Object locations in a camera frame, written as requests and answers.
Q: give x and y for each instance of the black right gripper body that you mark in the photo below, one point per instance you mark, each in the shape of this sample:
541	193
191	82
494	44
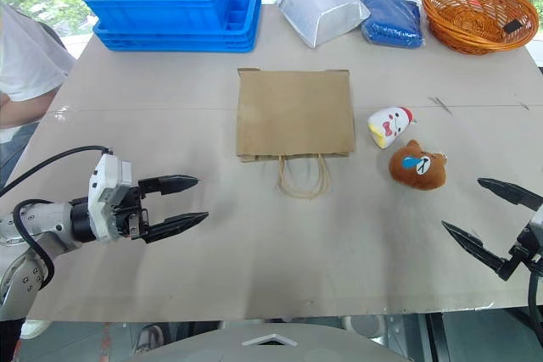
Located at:
526	252

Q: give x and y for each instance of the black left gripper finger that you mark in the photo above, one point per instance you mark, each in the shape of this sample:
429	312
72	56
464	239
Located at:
169	184
178	224

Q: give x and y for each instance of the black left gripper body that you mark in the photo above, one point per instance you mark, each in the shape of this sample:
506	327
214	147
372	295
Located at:
131	213

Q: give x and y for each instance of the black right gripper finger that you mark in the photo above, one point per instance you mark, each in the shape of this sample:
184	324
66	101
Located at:
509	192
475	244

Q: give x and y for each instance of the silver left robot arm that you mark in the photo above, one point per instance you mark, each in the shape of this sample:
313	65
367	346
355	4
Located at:
46	220

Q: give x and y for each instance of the person's bare forearm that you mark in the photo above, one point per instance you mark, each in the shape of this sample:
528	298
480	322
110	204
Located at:
25	109

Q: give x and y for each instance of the white plastic bag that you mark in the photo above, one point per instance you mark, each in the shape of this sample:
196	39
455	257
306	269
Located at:
322	10

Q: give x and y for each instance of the brown bear plush toy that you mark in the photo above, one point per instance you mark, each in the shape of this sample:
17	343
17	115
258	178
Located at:
415	171

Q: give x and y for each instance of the grey sneaker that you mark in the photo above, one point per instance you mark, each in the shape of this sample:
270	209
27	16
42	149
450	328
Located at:
149	337

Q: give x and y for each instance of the white chicken plush toy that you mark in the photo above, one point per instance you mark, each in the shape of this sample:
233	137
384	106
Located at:
388	124

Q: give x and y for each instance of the white shoe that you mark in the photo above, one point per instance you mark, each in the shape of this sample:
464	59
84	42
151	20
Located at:
35	329

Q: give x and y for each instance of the grey rounded robot torso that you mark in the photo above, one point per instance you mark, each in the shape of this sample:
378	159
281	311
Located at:
271	345

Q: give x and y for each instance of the orange wicker basket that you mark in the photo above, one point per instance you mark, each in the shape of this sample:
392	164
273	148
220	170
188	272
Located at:
466	35

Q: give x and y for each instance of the small black block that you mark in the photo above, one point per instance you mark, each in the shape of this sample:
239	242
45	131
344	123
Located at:
513	26

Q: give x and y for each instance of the person in white shirt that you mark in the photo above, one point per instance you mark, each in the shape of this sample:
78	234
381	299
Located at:
21	61

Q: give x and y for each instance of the blue plastic package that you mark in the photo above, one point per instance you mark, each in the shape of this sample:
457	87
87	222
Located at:
392	18

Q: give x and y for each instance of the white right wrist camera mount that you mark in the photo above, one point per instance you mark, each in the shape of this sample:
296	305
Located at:
538	226

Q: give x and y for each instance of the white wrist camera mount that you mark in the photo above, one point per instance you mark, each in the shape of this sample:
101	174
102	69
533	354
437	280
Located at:
104	184
538	226

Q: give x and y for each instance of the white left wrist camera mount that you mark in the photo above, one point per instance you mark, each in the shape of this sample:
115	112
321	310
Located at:
104	184

